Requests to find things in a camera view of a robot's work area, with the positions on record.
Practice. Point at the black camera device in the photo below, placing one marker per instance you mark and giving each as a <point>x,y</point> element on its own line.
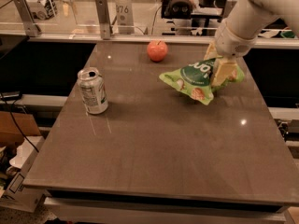
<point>176,9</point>

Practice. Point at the middle metal bracket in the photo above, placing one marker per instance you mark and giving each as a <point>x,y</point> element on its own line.
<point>104,19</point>

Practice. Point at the red apple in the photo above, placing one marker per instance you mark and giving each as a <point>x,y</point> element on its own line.
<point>157,50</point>

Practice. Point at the white green soda can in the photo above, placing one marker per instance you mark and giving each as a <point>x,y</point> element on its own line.
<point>92,89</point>

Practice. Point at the right metal bracket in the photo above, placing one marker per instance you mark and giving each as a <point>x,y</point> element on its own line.
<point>229,5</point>

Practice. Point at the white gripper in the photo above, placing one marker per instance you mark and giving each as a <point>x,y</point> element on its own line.
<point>232,42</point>

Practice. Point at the white device on shelf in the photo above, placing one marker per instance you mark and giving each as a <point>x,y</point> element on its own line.
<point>42,9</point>

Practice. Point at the left metal bracket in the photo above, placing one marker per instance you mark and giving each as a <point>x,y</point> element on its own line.
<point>30,27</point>

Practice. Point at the brown cardboard box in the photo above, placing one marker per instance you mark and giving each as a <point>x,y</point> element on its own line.
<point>13,128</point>

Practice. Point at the metal bracket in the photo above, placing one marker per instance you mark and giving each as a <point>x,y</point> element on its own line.
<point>229,5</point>
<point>30,27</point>
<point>104,19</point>

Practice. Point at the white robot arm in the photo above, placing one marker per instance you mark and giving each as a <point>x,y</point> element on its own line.
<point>238,32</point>

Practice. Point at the green rice chip bag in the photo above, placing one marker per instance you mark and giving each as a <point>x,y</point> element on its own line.
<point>194,80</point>

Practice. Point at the white cardboard box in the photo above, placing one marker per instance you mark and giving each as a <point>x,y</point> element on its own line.
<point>16,195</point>

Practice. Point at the white numbered sign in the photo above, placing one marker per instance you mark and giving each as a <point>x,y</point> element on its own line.
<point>125,18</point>

